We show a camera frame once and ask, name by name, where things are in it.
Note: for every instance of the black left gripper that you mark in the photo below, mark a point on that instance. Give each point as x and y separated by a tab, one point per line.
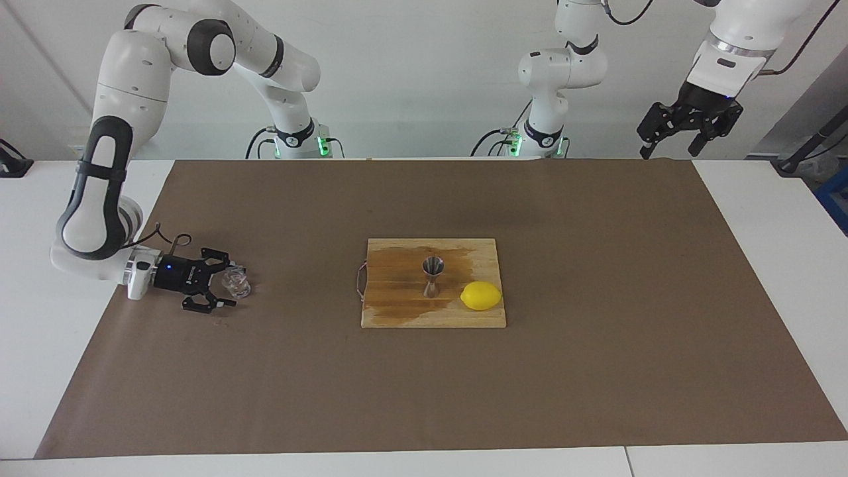
709	106

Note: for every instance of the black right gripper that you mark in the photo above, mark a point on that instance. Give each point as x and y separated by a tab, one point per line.
182	276

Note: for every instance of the small clear glass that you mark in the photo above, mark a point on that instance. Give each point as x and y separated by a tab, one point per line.
237	285

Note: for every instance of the steel double jigger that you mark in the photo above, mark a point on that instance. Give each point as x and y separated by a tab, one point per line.
432	266

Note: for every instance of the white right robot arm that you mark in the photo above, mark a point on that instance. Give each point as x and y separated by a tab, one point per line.
126	79

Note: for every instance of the brown paper table mat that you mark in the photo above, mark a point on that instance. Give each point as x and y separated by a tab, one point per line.
265	384

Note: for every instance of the black stand pole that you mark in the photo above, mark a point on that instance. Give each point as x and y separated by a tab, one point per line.
805	147

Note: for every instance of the blue crate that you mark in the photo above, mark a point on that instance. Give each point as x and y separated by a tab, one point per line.
836	199

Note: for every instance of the yellow lemon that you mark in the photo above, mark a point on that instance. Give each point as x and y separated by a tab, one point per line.
480	295

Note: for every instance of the black clamp mount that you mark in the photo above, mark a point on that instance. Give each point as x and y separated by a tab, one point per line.
13	165

